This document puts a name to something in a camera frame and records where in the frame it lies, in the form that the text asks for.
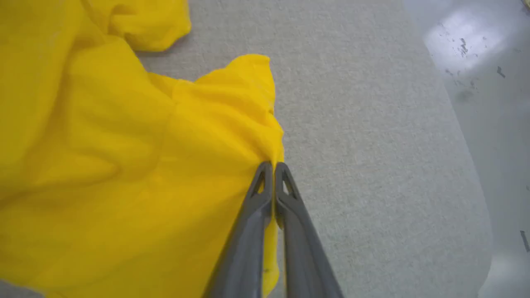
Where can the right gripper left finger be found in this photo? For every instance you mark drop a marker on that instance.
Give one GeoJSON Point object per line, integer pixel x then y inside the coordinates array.
{"type": "Point", "coordinates": [244, 248]}

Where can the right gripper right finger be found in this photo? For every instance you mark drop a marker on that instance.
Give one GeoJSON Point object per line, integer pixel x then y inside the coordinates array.
{"type": "Point", "coordinates": [302, 256]}

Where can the yellow t-shirt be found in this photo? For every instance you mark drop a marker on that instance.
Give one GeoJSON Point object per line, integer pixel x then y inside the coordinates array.
{"type": "Point", "coordinates": [103, 165]}

